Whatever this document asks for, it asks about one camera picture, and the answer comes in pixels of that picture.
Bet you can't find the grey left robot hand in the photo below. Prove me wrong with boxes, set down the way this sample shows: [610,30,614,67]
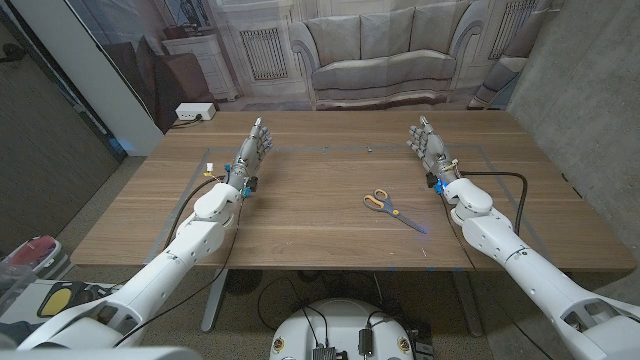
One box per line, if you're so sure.
[224,117,274,191]

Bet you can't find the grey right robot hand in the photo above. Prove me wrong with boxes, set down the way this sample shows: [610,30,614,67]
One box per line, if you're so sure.
[406,115,460,185]

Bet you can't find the white power strip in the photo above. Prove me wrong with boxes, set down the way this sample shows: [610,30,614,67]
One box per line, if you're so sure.
[174,102,217,122]

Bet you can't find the printed living room backdrop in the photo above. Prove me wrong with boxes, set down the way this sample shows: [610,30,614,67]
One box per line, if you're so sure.
[67,0,566,134]

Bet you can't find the grey table leg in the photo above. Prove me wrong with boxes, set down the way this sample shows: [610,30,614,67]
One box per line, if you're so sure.
[452,271,485,338]
[200,269,229,334]

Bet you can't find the white robot torso base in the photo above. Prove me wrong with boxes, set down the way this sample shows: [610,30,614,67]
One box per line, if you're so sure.
[269,298,416,360]

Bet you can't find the clear bin with red contents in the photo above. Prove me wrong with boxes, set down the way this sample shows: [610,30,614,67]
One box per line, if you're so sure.
[2,235,71,281]

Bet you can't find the yellow and black tool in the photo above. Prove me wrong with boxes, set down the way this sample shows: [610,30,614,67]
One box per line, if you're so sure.
[37,282,116,319]

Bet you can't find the white flat floor board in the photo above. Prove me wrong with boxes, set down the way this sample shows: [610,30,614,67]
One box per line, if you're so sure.
[0,278,121,326]

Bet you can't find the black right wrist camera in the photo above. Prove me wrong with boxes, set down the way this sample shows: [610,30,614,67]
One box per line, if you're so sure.
[425,171,447,196]

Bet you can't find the black plug with cable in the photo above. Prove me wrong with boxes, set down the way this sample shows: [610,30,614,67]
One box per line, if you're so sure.
[171,113,204,129]

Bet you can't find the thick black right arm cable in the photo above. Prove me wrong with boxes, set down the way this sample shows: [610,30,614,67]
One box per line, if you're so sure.
[458,170,530,236]

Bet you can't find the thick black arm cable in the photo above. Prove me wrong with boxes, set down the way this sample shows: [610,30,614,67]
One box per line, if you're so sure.
[163,175,226,249]
[458,170,530,236]

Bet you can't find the orange grey handled scissors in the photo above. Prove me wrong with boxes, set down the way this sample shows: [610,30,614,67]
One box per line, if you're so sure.
[363,188,428,235]

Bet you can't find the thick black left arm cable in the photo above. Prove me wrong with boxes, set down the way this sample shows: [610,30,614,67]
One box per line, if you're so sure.
[163,175,226,249]

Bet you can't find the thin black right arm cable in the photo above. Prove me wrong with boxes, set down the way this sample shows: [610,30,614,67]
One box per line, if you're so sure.
[438,193,544,360]

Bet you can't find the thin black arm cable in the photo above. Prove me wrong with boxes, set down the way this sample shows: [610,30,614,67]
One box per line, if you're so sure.
[113,198,246,348]
[438,193,544,360]

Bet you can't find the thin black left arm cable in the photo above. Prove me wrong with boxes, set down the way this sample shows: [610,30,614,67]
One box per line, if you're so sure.
[113,198,246,348]

